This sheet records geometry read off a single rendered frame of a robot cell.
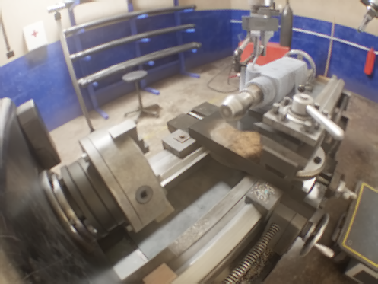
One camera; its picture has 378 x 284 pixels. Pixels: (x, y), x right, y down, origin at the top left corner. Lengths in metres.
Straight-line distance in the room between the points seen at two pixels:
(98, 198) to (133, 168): 0.09
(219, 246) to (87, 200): 0.40
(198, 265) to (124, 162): 0.37
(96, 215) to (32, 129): 0.25
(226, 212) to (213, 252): 0.15
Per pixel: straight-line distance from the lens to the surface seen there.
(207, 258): 0.61
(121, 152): 0.38
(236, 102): 0.66
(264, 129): 0.61
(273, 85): 0.83
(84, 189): 0.40
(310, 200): 0.75
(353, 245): 1.47
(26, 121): 0.51
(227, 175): 0.95
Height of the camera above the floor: 1.42
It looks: 38 degrees down
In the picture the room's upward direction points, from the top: 6 degrees counter-clockwise
